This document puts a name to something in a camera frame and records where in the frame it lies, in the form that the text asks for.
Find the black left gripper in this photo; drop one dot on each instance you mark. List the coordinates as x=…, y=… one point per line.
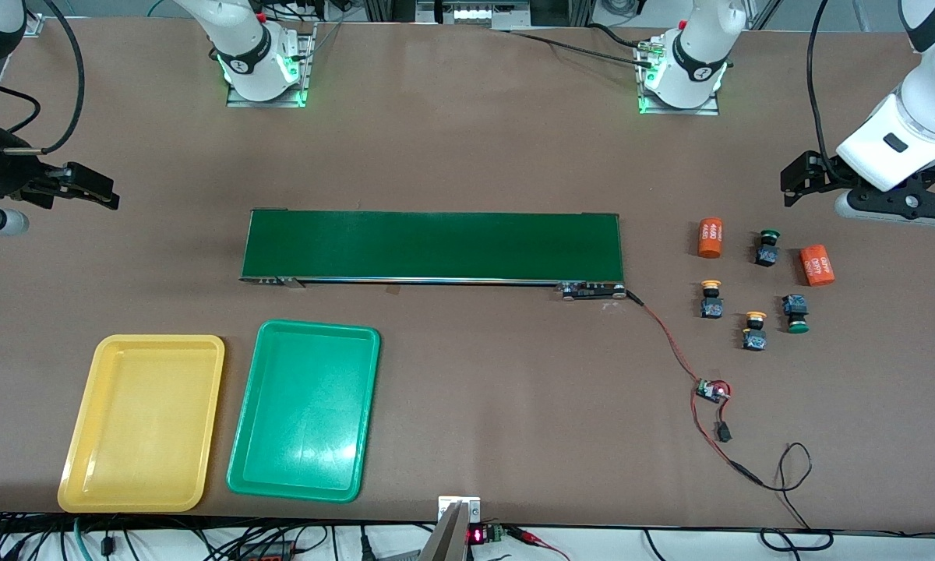
x=816, y=173

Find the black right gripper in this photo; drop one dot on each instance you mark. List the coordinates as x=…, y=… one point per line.
x=9, y=173

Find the green push button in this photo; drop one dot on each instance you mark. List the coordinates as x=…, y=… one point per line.
x=795, y=308
x=766, y=253

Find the orange printed cylinder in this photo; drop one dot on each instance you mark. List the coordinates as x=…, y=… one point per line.
x=710, y=237
x=817, y=265

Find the yellow push button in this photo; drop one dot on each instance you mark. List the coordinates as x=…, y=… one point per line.
x=754, y=336
x=711, y=304

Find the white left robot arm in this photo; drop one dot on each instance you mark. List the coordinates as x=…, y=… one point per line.
x=927, y=109

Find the aluminium corner profile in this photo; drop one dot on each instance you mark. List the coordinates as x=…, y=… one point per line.
x=35, y=26

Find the small circuit board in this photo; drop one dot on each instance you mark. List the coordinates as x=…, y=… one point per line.
x=710, y=390

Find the yellow plastic tray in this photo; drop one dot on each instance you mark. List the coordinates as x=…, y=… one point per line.
x=140, y=425

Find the black connector plug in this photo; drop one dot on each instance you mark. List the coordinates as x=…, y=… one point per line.
x=723, y=432

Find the green plastic tray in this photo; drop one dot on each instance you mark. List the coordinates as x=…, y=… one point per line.
x=304, y=413

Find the green conveyor belt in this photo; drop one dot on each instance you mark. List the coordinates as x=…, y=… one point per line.
x=436, y=245

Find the red clip lead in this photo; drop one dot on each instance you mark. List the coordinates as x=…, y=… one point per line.
x=534, y=538

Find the red digit display module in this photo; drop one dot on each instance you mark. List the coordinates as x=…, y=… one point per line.
x=477, y=535

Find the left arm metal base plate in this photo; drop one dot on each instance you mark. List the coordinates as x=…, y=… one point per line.
x=682, y=111

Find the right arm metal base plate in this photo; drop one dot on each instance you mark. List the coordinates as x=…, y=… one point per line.
x=308, y=62

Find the aluminium frame rail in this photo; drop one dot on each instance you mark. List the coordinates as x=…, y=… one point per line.
x=475, y=12

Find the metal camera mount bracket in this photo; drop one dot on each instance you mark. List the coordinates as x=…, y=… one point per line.
x=456, y=538

